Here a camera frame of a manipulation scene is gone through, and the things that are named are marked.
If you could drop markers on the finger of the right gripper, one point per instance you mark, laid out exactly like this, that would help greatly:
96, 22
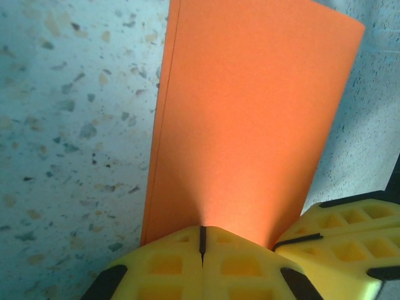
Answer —
343, 262
350, 215

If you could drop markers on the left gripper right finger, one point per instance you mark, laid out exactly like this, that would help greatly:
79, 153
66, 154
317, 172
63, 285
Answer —
243, 272

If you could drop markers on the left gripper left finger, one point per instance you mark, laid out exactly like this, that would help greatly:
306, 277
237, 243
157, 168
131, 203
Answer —
156, 268

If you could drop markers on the orange paper sheet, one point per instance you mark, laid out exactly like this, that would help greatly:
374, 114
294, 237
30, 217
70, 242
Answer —
243, 109

